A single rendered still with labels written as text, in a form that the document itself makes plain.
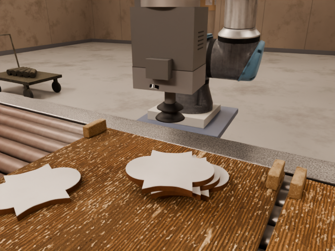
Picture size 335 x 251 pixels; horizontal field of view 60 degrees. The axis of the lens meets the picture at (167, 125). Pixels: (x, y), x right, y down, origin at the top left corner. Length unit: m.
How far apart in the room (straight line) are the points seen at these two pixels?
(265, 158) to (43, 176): 0.42
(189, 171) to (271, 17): 8.81
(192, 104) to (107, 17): 10.45
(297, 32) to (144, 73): 8.82
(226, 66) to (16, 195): 0.61
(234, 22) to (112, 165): 0.50
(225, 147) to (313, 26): 8.57
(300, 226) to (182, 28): 0.29
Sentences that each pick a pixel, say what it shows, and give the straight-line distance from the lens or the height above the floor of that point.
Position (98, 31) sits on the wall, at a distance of 11.55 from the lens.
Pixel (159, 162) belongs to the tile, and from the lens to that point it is 0.48.
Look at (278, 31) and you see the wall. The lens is 9.19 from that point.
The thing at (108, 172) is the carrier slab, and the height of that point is 0.94.
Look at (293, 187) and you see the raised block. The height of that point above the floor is 0.96.
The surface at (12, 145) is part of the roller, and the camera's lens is 0.72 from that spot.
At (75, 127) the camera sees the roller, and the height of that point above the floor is 0.92.
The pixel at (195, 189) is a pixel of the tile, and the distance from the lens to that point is 0.43.
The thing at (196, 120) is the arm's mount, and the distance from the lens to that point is 0.85.
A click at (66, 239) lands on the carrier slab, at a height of 0.94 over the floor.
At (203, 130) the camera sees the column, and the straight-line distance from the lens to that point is 0.84.
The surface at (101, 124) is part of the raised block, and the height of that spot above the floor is 0.96.
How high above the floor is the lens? 1.20
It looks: 22 degrees down
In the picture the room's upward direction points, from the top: straight up
